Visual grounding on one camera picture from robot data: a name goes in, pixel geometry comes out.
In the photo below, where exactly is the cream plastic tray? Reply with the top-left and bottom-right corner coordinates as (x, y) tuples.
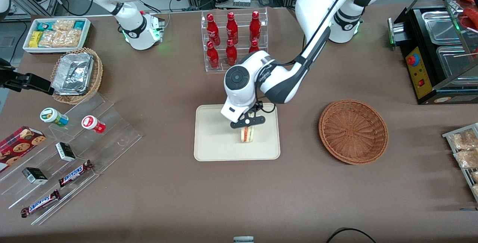
(194, 103), (281, 161)

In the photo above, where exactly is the red lid snack cup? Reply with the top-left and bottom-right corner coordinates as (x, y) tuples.
(81, 115), (106, 134)

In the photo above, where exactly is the brown round wicker basket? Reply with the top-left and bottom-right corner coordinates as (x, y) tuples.
(319, 99), (389, 165)

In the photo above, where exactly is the aluminium foil tray stack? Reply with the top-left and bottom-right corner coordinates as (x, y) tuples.
(51, 52), (94, 96)

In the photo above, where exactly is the tray of packaged snacks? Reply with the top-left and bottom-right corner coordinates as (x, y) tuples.
(442, 123), (478, 203)

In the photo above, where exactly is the yellow snack pack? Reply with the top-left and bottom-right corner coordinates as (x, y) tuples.
(29, 31), (43, 48)

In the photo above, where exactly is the steel food pan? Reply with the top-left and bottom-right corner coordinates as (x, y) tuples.
(421, 11), (464, 45)
(436, 44), (478, 81)

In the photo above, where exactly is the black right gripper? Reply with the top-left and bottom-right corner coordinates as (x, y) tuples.
(0, 58), (53, 95)

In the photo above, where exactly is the green lid snack cup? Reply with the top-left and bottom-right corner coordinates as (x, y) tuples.
(40, 108), (69, 127)

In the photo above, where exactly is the clear acrylic bottle rack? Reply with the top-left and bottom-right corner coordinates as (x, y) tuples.
(201, 8), (269, 72)

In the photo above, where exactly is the triangular sandwich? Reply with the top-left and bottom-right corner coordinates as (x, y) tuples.
(240, 125), (256, 143)

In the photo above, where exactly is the small clear cracker bag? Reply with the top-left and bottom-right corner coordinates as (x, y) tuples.
(52, 20), (76, 32)

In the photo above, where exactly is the clear acrylic step display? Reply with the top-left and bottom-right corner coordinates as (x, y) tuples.
(0, 92), (143, 226)

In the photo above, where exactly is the light wicker basket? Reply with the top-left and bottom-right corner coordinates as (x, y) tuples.
(50, 47), (103, 105)

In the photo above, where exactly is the Snickers chocolate bar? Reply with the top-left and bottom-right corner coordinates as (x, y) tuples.
(58, 160), (94, 188)
(21, 190), (61, 218)

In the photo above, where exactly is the black hot food warmer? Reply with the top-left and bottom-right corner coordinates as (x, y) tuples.
(388, 0), (478, 105)

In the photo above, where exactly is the black looped cable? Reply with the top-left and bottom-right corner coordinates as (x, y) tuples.
(326, 227), (378, 243)

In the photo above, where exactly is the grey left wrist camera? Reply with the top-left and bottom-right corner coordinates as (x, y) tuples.
(230, 115), (266, 129)

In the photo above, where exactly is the small black box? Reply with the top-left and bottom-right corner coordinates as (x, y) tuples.
(55, 142), (77, 162)
(22, 167), (49, 185)

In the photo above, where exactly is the large clear cracker bag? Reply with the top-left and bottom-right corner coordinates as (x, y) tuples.
(38, 29), (82, 48)

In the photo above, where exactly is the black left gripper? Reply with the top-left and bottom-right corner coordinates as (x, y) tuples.
(245, 103), (263, 119)

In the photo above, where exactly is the red plaid cookie box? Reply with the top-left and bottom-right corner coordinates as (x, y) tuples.
(0, 126), (47, 173)

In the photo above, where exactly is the white rectangular snack bin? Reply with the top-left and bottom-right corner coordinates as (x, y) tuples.
(23, 18), (91, 54)

